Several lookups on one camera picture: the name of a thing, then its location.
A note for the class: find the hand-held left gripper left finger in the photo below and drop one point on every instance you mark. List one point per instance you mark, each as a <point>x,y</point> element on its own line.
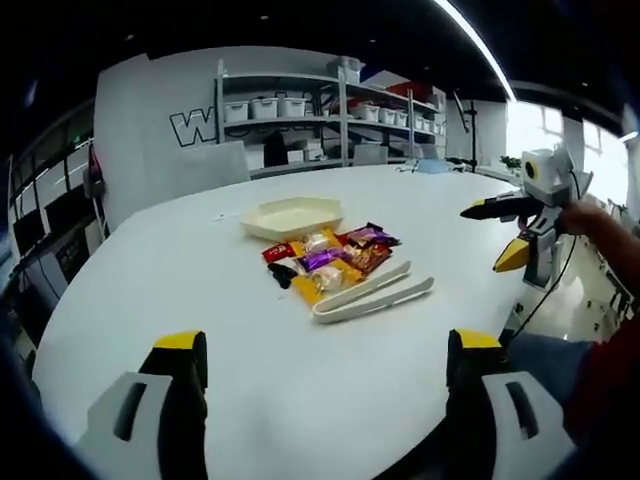
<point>150,425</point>

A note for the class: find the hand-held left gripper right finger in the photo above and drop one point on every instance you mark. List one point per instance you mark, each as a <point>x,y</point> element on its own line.
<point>500,425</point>

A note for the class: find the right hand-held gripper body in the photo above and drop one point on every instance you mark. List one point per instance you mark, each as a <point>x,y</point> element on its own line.
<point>547,182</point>

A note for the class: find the white food tongs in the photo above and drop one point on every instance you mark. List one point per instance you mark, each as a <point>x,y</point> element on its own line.
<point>370,295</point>

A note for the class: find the pile of food snack packets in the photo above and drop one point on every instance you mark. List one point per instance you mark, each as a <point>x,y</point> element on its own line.
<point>327,267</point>

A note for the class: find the cream paper container tray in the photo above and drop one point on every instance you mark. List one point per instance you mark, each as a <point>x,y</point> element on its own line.
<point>292,216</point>

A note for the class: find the person's right hand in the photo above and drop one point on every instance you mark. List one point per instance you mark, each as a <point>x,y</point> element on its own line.
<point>585,219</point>

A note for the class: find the black tripod stand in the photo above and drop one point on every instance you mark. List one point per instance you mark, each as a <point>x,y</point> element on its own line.
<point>470,135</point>

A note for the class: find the blue cloth item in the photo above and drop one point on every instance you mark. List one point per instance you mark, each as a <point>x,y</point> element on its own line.
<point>432,166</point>

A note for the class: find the person's blue jeans leg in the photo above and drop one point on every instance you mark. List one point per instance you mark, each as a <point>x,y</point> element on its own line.
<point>550,362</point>

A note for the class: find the person's red shirt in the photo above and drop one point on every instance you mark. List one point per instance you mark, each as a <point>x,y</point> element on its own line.
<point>610,390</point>

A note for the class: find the white chair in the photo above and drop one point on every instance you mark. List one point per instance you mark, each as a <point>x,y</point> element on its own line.
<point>371,156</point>
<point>220,162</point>

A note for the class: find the ceiling light strip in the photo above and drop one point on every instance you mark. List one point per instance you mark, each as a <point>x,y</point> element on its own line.
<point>487,45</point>

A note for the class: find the grey metal shelving rack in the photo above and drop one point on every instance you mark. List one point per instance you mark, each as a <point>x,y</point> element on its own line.
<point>345,125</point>

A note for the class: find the white storage box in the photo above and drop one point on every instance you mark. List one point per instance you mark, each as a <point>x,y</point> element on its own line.
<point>345,70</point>

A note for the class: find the black chair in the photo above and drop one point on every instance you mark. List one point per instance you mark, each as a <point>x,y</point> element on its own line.
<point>276,150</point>

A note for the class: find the row of white storage bins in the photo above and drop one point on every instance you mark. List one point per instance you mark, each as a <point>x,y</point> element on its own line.
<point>280,107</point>

